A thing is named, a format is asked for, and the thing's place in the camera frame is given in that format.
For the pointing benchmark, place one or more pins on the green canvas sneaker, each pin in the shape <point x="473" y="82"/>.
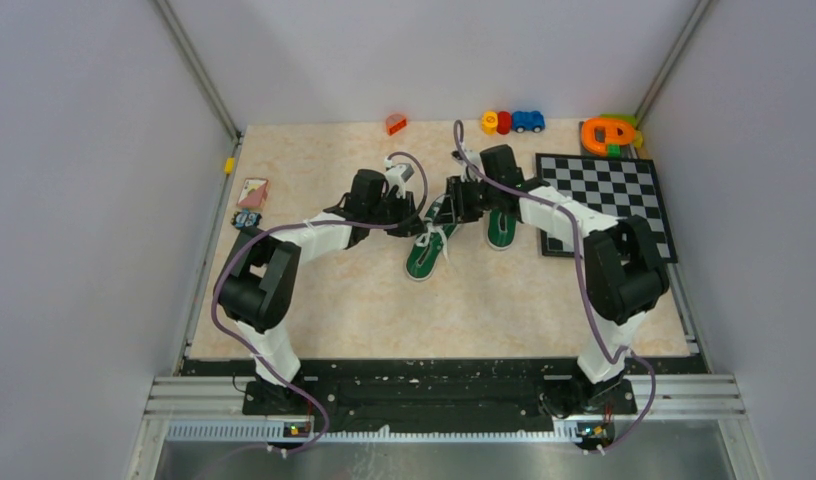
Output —
<point x="500" y="230"/>
<point x="430" y="245"/>

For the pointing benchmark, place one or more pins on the orange green ring toy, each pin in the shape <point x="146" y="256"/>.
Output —
<point x="610" y="135"/>

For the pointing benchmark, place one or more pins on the aluminium frame rail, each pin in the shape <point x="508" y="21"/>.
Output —
<point x="677" y="427"/>

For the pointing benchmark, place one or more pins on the blue toy car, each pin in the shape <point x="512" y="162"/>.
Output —
<point x="523" y="121"/>

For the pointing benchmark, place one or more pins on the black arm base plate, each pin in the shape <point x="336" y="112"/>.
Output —
<point x="410" y="396"/>

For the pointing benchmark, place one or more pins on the pink tangram puzzle box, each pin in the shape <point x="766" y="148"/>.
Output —
<point x="254" y="193"/>

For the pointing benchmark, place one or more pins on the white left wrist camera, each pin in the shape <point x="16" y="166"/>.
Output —
<point x="397" y="175"/>

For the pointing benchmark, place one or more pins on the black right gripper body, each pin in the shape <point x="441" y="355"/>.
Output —
<point x="470" y="199"/>

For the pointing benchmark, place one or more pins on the yellow toy block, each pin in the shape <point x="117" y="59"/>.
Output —
<point x="489" y="122"/>

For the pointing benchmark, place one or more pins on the orange toy brick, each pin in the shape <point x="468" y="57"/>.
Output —
<point x="394" y="123"/>

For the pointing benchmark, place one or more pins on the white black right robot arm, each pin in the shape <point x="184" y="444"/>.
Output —
<point x="620" y="272"/>

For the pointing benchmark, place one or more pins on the yellow clip on frame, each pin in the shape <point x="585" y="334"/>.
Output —
<point x="229" y="166"/>

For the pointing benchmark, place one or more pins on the black white chessboard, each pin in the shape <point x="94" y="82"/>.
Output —
<point x="619" y="187"/>

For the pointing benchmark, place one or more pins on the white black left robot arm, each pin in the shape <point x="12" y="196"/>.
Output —
<point x="256" y="285"/>

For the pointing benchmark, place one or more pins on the red toy block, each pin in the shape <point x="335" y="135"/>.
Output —
<point x="504" y="122"/>

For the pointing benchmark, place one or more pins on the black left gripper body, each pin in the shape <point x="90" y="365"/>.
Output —
<point x="395" y="210"/>

